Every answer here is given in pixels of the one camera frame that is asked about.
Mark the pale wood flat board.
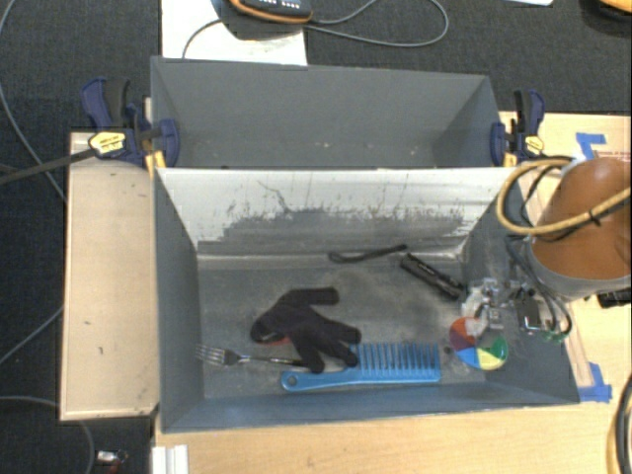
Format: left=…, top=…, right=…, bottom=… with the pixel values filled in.
left=58, top=130, right=162, bottom=422

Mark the grey metal bin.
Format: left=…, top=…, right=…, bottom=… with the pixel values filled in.
left=149, top=55, right=582, bottom=435

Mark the blue plastic comb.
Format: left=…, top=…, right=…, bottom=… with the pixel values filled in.
left=279, top=342, right=442, bottom=393

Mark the black glove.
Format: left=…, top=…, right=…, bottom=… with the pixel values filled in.
left=249, top=286, right=363, bottom=375

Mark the black cylinder on white bracket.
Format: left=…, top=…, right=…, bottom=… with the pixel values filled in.
left=598, top=287, right=632, bottom=309

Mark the black flashlight with strap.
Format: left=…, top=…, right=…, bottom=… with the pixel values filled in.
left=327, top=244, right=466, bottom=301

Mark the multicolour round disc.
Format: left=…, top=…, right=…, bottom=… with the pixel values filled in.
left=447, top=316, right=510, bottom=372

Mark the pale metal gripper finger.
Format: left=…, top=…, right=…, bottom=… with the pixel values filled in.
left=460, top=286, right=488, bottom=325
left=477, top=305, right=506, bottom=340

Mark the metal fork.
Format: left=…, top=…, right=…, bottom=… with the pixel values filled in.
left=195, top=344, right=305, bottom=367

